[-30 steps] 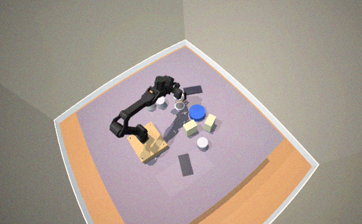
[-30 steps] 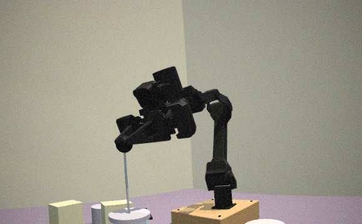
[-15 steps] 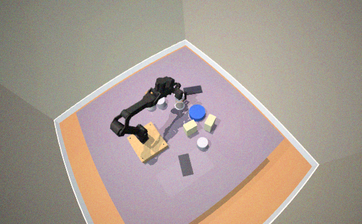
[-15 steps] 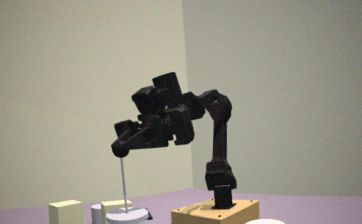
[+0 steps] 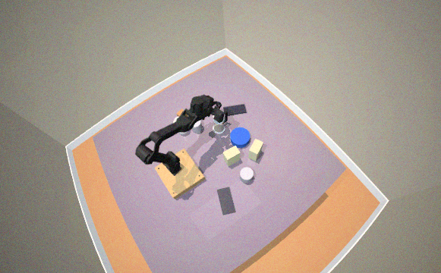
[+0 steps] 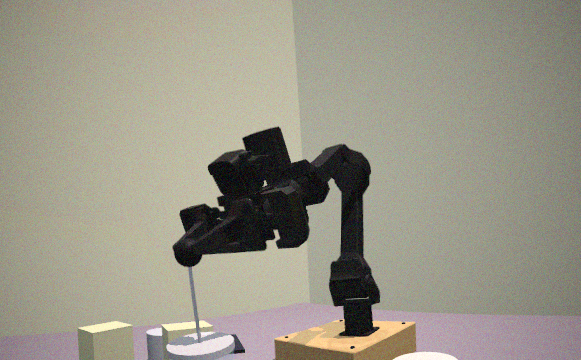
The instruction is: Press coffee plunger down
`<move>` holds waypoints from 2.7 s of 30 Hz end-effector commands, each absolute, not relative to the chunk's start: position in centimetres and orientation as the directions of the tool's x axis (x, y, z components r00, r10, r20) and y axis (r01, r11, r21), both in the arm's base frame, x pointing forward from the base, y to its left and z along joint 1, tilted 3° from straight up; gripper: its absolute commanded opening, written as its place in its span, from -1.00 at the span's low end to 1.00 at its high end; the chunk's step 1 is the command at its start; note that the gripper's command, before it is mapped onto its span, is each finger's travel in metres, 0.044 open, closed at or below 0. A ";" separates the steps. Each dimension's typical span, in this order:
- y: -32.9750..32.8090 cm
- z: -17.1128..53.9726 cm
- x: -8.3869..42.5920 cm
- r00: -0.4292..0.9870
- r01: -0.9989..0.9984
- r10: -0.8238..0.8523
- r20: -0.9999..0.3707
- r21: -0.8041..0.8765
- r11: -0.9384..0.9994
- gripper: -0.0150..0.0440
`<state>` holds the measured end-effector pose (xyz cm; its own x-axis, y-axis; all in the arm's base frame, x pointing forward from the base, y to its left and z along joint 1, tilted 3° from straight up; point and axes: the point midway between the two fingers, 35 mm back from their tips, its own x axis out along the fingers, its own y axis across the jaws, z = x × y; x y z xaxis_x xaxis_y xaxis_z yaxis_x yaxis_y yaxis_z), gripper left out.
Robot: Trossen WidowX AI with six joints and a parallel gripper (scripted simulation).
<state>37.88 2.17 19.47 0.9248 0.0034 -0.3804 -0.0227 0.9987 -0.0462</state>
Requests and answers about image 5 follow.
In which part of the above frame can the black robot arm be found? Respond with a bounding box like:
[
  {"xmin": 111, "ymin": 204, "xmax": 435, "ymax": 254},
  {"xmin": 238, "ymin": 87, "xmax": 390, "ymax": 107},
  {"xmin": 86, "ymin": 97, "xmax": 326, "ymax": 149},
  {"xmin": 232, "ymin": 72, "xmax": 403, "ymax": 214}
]
[{"xmin": 135, "ymin": 94, "xmax": 214, "ymax": 176}]

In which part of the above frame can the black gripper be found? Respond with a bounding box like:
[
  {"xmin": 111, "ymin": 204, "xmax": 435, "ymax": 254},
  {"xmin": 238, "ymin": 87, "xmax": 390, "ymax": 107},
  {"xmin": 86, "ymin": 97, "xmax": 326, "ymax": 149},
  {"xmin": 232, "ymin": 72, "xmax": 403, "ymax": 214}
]
[{"xmin": 202, "ymin": 102, "xmax": 225, "ymax": 123}]

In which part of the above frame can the blue short cylinder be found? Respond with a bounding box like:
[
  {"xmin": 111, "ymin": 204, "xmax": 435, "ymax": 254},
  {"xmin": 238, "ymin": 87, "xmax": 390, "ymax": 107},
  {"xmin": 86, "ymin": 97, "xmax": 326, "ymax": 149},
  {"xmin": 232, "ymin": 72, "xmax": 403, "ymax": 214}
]
[{"xmin": 230, "ymin": 127, "xmax": 250, "ymax": 148}]

